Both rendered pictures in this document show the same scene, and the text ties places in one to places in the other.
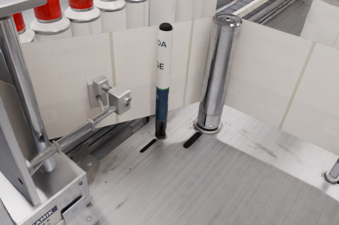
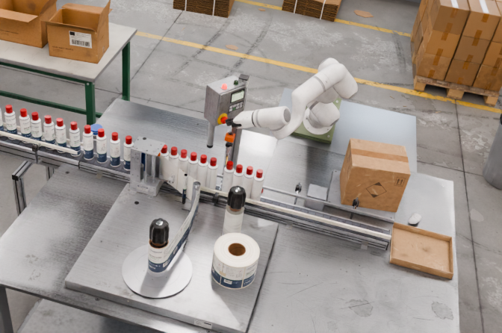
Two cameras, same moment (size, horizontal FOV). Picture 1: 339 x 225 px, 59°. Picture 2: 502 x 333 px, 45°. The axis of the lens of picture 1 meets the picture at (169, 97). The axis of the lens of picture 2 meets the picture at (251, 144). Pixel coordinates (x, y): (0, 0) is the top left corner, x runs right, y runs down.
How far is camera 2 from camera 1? 275 cm
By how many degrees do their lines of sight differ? 48
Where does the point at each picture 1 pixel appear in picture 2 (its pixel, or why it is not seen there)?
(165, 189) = (165, 207)
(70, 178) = (152, 185)
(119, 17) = (200, 168)
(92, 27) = (190, 165)
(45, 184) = (149, 183)
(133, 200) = (159, 203)
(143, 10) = (210, 171)
